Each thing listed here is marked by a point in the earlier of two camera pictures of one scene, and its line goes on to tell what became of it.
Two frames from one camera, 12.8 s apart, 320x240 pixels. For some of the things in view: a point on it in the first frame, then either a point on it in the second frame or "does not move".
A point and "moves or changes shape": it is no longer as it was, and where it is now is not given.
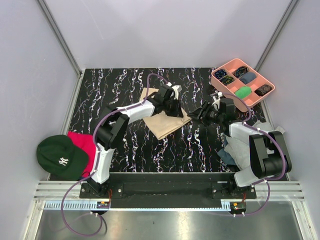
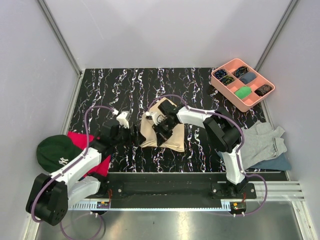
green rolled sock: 243,92 does not move
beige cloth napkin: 160,123 moves or changes shape
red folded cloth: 86,141 does not move
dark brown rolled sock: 263,90 does not move
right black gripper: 197,115 -> 161,136
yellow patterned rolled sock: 225,80 does not move
